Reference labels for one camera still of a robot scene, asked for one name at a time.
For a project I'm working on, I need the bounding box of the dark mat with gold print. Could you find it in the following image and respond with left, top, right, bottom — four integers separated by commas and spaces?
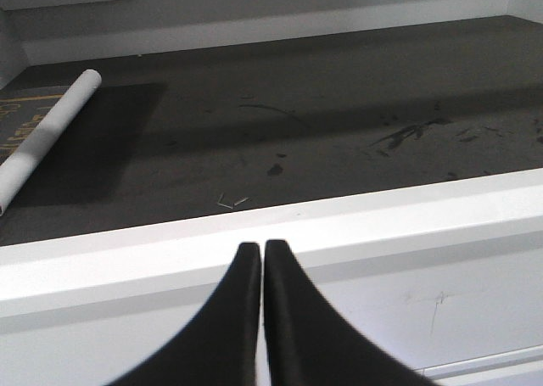
1, 85, 69, 163

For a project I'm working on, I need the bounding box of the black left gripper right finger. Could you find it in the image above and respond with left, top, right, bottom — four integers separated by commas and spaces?
264, 239, 432, 385

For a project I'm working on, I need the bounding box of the white rolled paper tube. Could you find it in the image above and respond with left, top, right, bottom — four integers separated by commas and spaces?
1, 69, 102, 215

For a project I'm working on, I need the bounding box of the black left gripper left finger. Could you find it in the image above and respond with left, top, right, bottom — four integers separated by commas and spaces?
112, 243, 261, 385

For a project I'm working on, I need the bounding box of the white fume hood base cabinet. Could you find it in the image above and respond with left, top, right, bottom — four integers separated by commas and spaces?
1, 169, 542, 385

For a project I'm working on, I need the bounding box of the small metal clip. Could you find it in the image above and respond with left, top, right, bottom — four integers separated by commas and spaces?
216, 193, 249, 210

